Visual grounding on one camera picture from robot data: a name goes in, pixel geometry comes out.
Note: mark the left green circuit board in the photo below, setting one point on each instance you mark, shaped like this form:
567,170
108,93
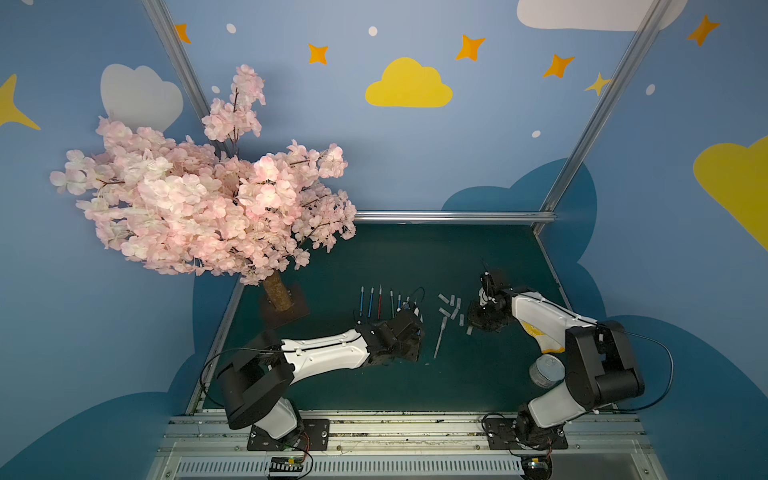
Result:
291,467

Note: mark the pink artificial blossom tree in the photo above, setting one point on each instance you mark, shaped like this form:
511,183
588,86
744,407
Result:
184,208

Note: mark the slanted aluminium frame post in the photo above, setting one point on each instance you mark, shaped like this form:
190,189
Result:
160,17
640,44

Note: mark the yellow work glove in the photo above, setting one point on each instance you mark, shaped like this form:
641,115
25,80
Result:
547,344

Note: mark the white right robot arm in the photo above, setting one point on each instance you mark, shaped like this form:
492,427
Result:
600,366

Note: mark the dark square tree base plate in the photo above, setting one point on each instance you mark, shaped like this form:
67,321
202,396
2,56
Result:
281,306

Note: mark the left slanted aluminium frame post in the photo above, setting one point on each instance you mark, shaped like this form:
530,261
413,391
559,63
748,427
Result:
160,17

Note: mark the red carving knife capped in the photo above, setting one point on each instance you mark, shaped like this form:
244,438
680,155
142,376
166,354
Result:
379,302

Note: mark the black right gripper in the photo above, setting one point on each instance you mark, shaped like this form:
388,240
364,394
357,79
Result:
484,313

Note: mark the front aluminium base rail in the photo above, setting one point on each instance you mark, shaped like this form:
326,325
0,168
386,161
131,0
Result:
406,445

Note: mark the horizontal aluminium frame rail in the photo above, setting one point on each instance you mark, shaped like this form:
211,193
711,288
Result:
453,217

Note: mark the right slanted aluminium frame post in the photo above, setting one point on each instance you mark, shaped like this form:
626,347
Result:
640,44

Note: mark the right round green circuit board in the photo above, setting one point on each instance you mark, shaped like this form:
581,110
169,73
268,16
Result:
536,468

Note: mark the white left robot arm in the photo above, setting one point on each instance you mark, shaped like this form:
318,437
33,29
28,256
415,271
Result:
255,379

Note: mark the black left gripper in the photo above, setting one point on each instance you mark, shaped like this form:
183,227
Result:
411,335

